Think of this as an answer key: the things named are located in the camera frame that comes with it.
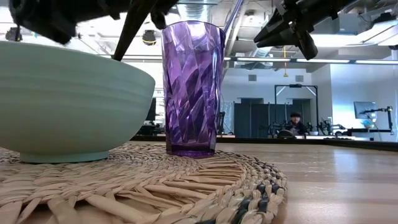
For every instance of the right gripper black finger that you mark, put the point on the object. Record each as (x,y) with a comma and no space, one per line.
(275,26)
(283,36)

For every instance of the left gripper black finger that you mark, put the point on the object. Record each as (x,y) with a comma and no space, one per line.
(133,21)
(161,12)

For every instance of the purple drinking straw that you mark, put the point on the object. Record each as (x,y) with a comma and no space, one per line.
(234,15)

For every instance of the purple faceted plastic tumbler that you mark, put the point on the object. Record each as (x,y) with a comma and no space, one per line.
(192,93)

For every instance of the pale green bowl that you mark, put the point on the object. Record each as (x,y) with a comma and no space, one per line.
(68,109)

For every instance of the yellow hanging ceiling tag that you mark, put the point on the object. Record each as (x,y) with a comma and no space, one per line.
(285,74)

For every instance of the person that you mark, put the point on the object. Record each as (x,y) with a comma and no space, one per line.
(296,124)

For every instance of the round woven straw placemat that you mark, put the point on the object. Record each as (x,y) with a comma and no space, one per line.
(140,186)

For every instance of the black metal rig frame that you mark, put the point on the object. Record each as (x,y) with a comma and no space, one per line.
(296,86)

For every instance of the black metal table frame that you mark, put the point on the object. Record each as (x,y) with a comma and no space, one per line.
(311,141)

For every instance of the wall-side computer monitor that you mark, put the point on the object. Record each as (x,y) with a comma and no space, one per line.
(364,109)

